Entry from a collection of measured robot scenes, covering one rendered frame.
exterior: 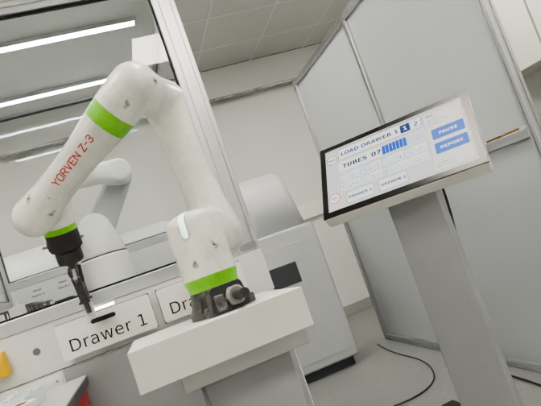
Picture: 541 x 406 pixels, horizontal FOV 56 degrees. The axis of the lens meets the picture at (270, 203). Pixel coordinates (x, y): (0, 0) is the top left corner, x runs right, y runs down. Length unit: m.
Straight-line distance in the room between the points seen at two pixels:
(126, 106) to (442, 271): 1.05
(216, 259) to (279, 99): 4.34
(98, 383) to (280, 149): 3.88
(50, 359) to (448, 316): 1.23
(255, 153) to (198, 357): 4.25
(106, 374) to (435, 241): 1.11
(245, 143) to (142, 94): 3.95
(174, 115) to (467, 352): 1.13
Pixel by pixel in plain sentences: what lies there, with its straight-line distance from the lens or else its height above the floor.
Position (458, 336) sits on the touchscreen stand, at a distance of 1.75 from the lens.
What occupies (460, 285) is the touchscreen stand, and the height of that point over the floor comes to 0.63.
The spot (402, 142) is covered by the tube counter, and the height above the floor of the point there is 1.11.
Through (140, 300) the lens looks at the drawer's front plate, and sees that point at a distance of 1.70.
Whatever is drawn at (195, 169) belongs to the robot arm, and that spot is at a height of 1.20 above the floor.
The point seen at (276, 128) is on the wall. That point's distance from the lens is 5.33.
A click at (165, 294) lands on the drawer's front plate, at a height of 0.91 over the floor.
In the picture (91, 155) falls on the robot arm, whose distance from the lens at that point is 1.35.
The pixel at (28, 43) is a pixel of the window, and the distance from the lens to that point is 1.96.
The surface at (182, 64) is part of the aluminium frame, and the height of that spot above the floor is 1.64.
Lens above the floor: 0.95
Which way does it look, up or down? 4 degrees up
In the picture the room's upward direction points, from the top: 19 degrees counter-clockwise
